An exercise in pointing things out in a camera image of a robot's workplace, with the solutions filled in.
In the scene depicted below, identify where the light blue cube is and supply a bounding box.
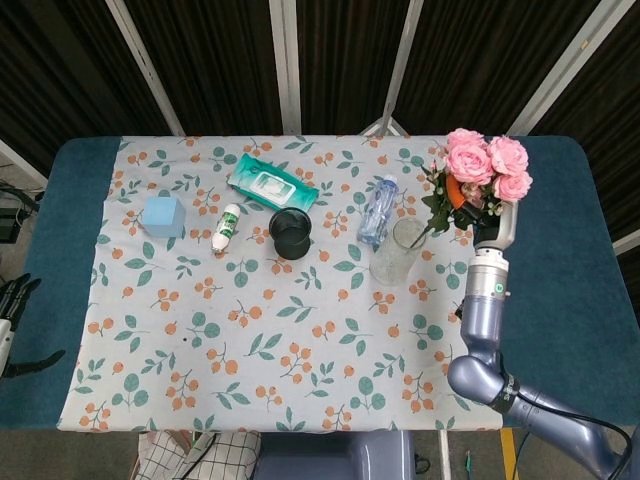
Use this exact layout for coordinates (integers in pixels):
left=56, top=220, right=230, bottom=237
left=141, top=196, right=187, bottom=238

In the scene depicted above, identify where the small white green-label bottle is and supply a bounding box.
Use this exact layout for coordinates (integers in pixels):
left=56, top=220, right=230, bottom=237
left=210, top=203, right=243, bottom=253

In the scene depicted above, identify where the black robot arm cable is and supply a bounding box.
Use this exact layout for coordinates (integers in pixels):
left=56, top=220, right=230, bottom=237
left=494, top=349, right=635, bottom=480

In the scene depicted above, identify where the clear glass vase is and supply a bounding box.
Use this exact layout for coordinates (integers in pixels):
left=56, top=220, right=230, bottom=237
left=369, top=217, right=429, bottom=287

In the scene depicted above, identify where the black plastic cup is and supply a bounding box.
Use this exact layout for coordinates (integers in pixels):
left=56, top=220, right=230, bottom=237
left=268, top=207, right=313, bottom=261

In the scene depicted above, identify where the teal wet wipes pack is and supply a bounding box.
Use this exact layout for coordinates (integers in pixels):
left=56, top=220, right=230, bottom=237
left=226, top=152, right=320, bottom=211

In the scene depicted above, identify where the pink rose bouquet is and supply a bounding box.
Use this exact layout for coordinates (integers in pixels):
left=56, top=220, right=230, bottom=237
left=409, top=128, right=534, bottom=250

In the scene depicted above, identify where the floral patterned tablecloth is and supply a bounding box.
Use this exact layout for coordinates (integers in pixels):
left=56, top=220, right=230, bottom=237
left=54, top=134, right=504, bottom=434

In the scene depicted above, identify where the black electronics with cables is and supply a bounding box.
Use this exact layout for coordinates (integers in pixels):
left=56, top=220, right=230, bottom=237
left=0, top=182, right=44, bottom=246

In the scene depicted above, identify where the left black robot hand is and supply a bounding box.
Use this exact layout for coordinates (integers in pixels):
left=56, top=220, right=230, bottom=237
left=0, top=272, right=66, bottom=379

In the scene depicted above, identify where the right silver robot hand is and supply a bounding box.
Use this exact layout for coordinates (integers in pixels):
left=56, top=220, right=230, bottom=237
left=446, top=174, right=519, bottom=251

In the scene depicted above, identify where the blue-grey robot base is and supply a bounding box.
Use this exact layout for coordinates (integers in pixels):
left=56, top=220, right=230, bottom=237
left=254, top=428, right=417, bottom=480

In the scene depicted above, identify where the clear plastic water bottle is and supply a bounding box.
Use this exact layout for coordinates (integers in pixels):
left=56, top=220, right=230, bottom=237
left=356, top=173, right=401, bottom=246

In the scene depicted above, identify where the checkered white bag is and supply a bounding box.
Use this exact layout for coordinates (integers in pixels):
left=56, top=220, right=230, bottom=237
left=130, top=430, right=262, bottom=480

